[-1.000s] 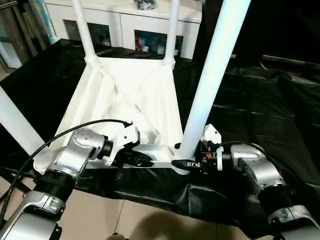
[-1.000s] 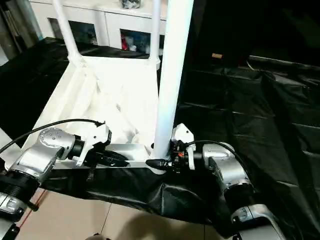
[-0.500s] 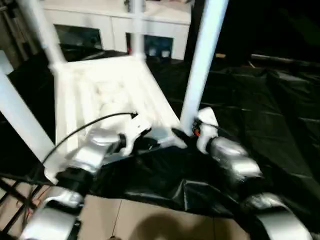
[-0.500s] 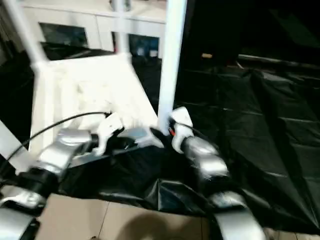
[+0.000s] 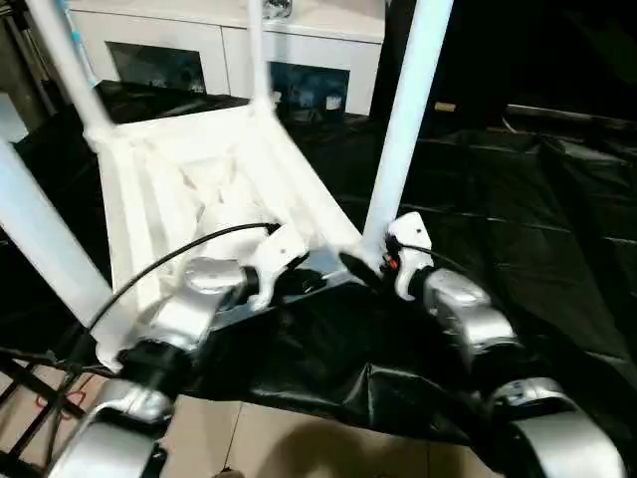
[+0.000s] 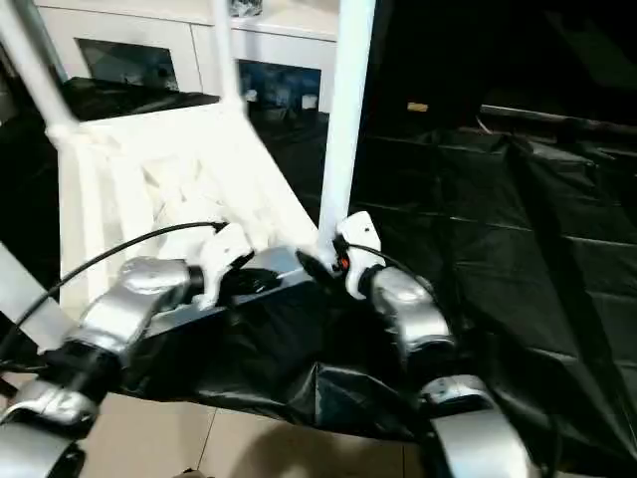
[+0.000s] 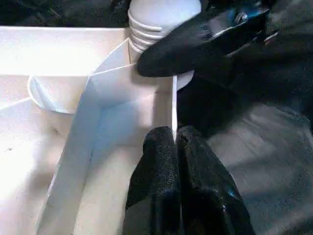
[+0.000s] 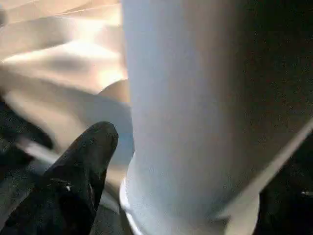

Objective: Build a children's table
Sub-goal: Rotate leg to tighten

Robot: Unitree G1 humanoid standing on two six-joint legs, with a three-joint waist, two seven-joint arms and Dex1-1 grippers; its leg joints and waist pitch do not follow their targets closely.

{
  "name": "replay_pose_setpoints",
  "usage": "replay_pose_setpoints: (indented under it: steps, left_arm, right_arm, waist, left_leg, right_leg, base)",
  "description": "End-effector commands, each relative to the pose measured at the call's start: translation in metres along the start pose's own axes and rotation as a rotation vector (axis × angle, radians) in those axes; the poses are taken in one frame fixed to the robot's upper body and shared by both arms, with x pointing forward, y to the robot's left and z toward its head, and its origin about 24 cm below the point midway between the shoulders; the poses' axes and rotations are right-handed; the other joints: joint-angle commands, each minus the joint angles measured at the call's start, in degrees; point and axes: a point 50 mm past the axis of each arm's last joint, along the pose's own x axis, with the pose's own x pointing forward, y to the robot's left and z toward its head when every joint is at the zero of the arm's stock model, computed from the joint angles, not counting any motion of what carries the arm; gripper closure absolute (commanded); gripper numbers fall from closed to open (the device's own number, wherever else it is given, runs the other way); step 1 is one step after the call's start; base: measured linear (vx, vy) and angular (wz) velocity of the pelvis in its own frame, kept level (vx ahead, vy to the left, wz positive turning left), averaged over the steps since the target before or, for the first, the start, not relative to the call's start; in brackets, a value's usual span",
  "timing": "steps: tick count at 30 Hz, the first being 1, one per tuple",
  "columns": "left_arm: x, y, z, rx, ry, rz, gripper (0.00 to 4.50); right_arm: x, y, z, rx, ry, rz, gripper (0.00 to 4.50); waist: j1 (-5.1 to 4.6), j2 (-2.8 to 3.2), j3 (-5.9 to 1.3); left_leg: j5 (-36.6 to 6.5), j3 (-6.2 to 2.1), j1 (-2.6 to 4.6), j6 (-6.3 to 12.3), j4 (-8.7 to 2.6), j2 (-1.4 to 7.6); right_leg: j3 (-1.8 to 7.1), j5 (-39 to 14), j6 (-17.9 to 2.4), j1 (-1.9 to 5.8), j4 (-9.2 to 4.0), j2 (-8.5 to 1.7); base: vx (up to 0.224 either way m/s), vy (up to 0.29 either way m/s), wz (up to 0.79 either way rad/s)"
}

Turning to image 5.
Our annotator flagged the black folding stand frame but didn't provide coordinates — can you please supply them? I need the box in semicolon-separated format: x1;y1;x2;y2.
0;348;101;470

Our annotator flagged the black plastic mat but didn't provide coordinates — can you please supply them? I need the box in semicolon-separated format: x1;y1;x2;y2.
0;79;637;474

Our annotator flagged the grey tripod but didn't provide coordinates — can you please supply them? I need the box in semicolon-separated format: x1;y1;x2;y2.
0;0;57;121

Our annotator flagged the red floor cable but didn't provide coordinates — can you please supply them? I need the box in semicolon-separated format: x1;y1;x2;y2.
34;372;97;415

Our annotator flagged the white sideboard cabinet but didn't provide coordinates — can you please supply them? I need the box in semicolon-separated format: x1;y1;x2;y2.
69;0;388;120

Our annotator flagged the white plastic table top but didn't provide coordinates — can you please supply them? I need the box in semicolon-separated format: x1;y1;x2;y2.
94;97;380;373

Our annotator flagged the blue printed panel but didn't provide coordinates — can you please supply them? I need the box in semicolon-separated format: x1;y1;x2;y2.
62;0;100;90

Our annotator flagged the clear bag of dark parts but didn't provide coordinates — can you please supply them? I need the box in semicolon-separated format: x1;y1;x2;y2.
263;0;296;19

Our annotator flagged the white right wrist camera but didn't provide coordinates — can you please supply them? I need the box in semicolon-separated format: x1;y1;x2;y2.
385;211;433;302

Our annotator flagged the black backdrop cloth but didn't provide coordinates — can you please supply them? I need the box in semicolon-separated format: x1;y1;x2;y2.
370;0;637;114

